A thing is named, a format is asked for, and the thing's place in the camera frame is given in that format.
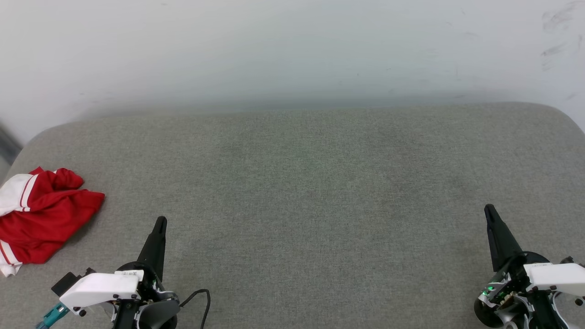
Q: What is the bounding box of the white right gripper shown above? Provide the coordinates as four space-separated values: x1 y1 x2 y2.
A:
473 204 585 329

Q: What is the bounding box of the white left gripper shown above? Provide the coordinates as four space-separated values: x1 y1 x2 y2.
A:
59 216 180 321

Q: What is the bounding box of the red and white shirt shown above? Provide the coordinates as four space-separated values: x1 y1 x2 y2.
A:
0 167 106 278

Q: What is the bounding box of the thin black cable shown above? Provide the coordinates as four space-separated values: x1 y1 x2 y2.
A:
178 289 212 329

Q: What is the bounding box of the teal cable connector plug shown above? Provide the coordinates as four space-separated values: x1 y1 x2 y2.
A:
36 302 70 329

